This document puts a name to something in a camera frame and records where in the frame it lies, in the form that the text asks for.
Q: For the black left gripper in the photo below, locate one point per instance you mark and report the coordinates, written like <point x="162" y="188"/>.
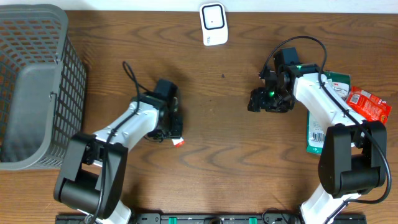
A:
<point x="177" y="131"/>

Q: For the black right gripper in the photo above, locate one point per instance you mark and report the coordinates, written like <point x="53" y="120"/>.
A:
<point x="259" y="101"/>

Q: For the red stick packet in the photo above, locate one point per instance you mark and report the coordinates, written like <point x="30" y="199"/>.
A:
<point x="178" y="142"/>

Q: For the green 3M wipes package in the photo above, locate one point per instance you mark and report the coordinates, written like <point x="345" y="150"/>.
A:
<point x="341" y="83"/>

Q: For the orange-red snack bag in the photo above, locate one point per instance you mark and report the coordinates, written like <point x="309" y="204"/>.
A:
<point x="370" y="106"/>

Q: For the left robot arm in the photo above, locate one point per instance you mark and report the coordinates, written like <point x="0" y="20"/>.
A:
<point x="92" y="174"/>

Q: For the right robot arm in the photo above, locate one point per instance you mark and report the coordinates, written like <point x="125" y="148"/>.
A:
<point x="353" y="159"/>

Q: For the white barcode scanner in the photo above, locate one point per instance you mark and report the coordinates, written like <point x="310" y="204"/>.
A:
<point x="213" y="24"/>

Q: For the grey plastic mesh basket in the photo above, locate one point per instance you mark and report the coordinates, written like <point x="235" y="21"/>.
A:
<point x="43" y="85"/>

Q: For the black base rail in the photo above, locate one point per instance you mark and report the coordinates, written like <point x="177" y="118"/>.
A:
<point x="271" y="218"/>

